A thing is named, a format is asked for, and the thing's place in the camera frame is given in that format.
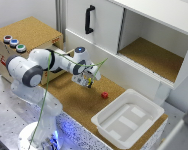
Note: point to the yellow block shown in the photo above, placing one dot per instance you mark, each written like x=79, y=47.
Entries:
x=89, y=80

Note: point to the wooden drawer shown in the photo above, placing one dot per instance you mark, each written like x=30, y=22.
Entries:
x=60, y=76

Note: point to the white sliding door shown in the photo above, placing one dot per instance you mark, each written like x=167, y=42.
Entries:
x=105, y=23

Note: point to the red button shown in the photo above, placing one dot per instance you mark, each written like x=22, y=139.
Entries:
x=7, y=38

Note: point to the wooden drawer box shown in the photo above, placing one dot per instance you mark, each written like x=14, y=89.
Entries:
x=29, y=31

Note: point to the blue button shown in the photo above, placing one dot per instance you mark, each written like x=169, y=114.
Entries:
x=14, y=42

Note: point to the white plastic box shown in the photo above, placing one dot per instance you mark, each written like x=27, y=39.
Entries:
x=129, y=120

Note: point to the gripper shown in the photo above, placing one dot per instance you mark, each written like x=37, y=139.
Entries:
x=78, y=79

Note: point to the white cabinet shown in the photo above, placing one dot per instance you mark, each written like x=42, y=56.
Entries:
x=150, y=16

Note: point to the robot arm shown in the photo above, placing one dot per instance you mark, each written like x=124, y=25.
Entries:
x=27, y=71

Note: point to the green button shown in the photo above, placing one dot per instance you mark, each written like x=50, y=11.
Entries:
x=20, y=47

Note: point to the pink block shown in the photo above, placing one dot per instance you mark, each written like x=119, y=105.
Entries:
x=104, y=95

